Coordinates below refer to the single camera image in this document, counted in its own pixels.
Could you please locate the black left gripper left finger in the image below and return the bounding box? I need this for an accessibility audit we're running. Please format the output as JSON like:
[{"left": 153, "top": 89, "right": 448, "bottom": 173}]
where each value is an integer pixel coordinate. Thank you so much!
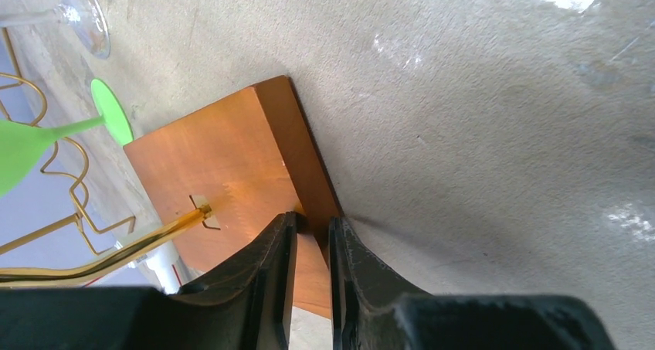
[{"left": 1, "top": 212, "right": 298, "bottom": 349}]

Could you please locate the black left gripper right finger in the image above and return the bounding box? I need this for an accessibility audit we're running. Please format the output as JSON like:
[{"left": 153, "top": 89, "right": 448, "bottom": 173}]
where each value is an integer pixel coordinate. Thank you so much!
[{"left": 329, "top": 218, "right": 614, "bottom": 349}]

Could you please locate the wooden base board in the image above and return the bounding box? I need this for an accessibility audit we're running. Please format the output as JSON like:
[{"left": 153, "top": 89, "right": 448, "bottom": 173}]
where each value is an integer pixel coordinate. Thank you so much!
[{"left": 124, "top": 76, "right": 342, "bottom": 318}]

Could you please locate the gold wire wine glass rack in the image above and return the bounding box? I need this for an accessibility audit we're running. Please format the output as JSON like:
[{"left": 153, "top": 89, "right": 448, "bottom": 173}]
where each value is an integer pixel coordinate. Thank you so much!
[{"left": 0, "top": 27, "right": 137, "bottom": 257}]

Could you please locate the green plastic wine glass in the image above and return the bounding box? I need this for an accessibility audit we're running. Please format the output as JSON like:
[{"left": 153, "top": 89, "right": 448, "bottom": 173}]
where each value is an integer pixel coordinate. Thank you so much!
[{"left": 1, "top": 78, "right": 134, "bottom": 195}]

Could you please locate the clear wine glass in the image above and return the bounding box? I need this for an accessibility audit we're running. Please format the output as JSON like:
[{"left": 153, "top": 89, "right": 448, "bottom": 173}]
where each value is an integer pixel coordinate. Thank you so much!
[{"left": 1, "top": 0, "right": 110, "bottom": 59}]

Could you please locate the gold scroll glass tree stand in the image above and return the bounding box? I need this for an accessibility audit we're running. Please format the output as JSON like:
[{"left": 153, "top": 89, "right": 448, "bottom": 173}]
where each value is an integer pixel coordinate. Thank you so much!
[{"left": 1, "top": 201, "right": 213, "bottom": 288}]

